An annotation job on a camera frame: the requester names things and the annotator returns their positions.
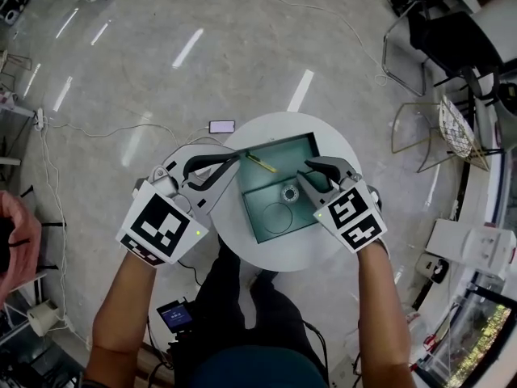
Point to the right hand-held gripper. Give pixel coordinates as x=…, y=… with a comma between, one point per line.
x=351, y=216

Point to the white boxy appliance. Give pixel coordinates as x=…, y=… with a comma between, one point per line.
x=464, y=245

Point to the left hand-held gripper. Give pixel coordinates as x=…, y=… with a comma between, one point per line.
x=161, y=220

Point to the person's legs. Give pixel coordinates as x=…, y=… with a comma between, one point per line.
x=234, y=297

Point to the black chair grey seat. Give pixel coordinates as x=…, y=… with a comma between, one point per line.
x=507, y=113

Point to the white plastic container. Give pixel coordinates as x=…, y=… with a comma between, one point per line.
x=42, y=317

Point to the small black screen device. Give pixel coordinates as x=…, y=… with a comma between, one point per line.
x=175, y=315

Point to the smartphone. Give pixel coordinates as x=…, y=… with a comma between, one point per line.
x=221, y=126

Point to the person's torso teal shirt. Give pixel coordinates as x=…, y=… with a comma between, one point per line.
x=262, y=370

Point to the small white bin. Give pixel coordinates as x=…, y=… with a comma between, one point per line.
x=432, y=268

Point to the black office chair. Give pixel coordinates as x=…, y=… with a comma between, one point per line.
x=456, y=43

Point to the pink cloth bag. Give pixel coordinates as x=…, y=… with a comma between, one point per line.
x=20, y=237

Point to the glass tank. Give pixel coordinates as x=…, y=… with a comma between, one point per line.
x=476, y=338

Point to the person's right forearm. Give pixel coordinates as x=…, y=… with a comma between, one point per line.
x=383, y=317

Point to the round white side table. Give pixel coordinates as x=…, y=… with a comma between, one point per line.
x=282, y=257

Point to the person's left forearm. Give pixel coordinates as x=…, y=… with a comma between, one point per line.
x=121, y=317

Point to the dark green tray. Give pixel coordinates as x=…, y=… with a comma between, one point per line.
x=282, y=152

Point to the yellow black pen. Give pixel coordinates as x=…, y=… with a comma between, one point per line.
x=262, y=163

